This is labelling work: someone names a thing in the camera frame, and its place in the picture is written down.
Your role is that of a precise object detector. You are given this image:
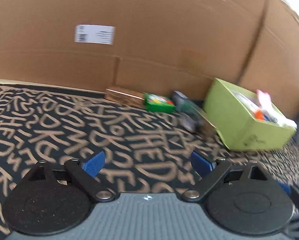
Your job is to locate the dark teal long box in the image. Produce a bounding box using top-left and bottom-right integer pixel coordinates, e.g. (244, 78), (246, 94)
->
(171, 90), (216, 139)

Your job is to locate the lime green storage box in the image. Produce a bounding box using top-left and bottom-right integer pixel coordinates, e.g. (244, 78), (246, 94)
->
(203, 79), (297, 151)

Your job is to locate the patterned black tan carpet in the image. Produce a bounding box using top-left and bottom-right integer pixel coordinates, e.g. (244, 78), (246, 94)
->
(0, 84), (299, 239)

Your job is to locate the gold long box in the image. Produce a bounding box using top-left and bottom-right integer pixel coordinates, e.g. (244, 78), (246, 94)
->
(105, 87), (145, 108)

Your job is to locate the green colourful small box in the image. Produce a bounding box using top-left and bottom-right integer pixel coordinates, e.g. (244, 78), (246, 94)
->
(144, 93), (175, 114)

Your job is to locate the large cardboard box wall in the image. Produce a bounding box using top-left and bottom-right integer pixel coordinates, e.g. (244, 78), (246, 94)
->
(0, 0), (299, 118)

